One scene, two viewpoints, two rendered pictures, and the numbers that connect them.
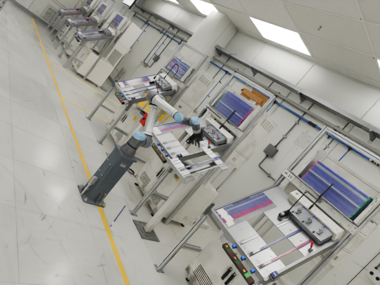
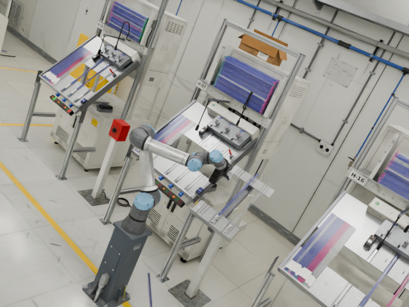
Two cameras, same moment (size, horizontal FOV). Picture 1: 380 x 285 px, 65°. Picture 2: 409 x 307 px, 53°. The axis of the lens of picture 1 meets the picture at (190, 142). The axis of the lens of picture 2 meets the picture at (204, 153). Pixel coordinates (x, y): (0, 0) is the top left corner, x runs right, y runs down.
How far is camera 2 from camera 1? 1.06 m
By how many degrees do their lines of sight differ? 19
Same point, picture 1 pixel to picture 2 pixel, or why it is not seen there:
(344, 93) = not seen: outside the picture
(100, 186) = (117, 284)
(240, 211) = (314, 255)
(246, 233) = (335, 287)
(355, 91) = not seen: outside the picture
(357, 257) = not seen: outside the picture
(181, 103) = (152, 73)
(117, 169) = (131, 256)
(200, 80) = (168, 31)
